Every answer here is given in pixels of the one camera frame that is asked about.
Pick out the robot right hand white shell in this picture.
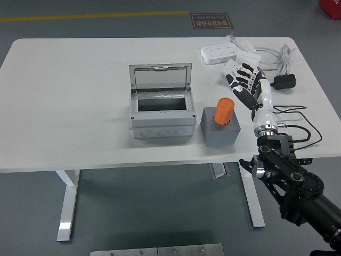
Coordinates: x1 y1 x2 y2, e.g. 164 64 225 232
225 62 279 131

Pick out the orange cylinder battery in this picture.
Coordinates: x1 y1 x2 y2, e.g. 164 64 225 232
213 97 236 125

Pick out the hinged clear box lid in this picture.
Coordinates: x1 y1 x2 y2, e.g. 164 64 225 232
128 62 193 93

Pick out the grey plastic junction box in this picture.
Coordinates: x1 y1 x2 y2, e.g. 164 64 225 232
129 89 197 139

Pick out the grey block battery holder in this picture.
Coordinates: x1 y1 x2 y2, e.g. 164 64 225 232
199 106 241 148

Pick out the small white plastic box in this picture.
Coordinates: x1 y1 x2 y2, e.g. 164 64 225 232
238 40 256 53

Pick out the black power adapter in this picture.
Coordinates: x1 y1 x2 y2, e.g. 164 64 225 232
270 74 297 91

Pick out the metal floor outlet plate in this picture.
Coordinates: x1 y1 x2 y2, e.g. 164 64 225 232
209 162 231 179

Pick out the white power strip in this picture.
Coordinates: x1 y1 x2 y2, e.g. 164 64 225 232
200 42 240 65

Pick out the white table leg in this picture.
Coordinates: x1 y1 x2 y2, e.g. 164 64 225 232
55 170 80 243
238 161 266 228

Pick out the white power strip plug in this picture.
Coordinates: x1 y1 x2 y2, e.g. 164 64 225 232
225 31 238 45

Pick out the brown floor sign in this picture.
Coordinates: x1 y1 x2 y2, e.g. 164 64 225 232
189 12 234 30

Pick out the red object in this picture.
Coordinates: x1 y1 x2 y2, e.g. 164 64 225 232
319 0 341 20

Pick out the grey metal plate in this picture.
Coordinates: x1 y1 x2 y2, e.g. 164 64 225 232
90 247 158 256
157 243 224 256

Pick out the thin black cable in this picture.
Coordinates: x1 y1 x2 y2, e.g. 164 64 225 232
271 105 323 150

